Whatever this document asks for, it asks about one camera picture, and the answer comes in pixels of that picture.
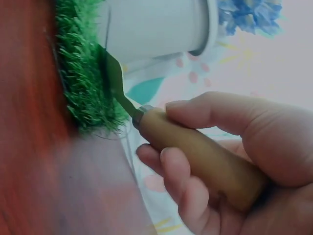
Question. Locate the person's right hand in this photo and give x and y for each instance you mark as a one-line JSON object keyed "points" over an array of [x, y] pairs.
{"points": [[276, 147]]}

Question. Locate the person's right thumb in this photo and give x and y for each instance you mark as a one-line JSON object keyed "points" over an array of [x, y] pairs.
{"points": [[232, 117]]}

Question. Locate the green artificial grass mat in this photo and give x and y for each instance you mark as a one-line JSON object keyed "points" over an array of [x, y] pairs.
{"points": [[80, 73]]}

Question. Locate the white plastic pot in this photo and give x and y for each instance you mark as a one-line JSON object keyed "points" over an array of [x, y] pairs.
{"points": [[156, 27]]}

